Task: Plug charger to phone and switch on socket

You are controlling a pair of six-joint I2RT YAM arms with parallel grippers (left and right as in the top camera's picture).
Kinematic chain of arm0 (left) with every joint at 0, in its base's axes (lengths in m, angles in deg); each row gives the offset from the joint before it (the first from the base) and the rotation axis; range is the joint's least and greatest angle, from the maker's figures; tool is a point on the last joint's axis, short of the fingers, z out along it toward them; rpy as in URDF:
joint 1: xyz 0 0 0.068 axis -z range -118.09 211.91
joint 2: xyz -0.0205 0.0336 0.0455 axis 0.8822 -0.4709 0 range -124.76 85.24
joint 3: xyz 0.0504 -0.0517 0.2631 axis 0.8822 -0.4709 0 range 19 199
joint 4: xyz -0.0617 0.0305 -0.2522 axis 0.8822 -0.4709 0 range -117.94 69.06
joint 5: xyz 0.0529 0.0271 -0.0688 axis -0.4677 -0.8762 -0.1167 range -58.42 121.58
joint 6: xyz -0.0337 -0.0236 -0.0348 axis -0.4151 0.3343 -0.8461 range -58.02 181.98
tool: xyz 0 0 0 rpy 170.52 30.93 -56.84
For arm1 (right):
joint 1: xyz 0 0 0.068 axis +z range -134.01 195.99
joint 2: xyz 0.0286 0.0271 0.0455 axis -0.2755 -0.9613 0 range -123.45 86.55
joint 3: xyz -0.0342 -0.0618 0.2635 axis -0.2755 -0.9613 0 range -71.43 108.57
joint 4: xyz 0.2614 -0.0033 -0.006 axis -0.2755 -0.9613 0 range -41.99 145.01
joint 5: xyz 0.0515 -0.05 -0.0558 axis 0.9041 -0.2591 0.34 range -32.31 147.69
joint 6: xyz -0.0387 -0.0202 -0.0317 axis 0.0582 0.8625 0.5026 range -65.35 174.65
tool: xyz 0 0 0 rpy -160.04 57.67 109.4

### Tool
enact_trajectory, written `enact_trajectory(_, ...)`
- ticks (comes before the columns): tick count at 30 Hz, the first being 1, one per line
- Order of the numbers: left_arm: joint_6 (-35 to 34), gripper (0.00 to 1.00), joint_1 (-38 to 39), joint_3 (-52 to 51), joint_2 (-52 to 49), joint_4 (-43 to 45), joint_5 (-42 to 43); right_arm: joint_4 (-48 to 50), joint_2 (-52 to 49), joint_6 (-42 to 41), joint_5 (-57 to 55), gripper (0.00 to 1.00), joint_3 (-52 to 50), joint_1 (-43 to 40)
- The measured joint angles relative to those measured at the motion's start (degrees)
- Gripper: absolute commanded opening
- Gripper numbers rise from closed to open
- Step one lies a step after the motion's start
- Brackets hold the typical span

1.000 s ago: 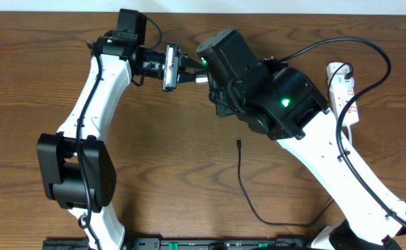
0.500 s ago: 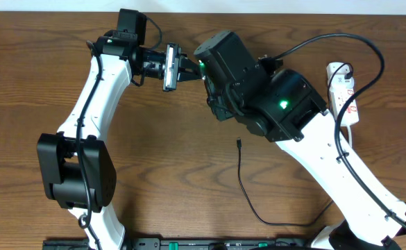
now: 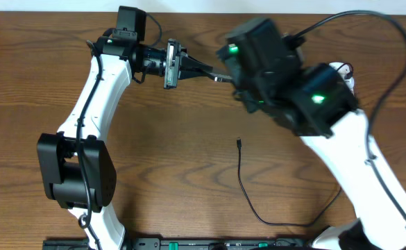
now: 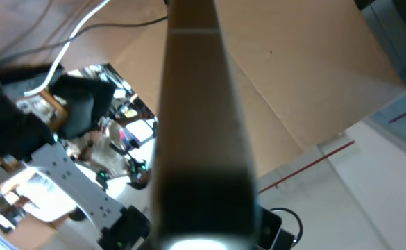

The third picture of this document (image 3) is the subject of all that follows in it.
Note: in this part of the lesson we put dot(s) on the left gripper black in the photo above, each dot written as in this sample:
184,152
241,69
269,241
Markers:
187,61

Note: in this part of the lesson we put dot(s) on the white power strip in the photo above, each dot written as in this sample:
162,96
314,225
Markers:
346,71

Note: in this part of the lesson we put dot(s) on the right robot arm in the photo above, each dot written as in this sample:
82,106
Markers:
317,104

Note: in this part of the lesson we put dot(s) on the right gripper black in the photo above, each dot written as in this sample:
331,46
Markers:
231,55

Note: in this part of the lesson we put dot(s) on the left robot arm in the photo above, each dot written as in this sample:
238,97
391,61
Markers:
76,168

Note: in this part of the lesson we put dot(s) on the Samsung Galaxy smartphone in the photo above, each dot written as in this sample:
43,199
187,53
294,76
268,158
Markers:
220,77

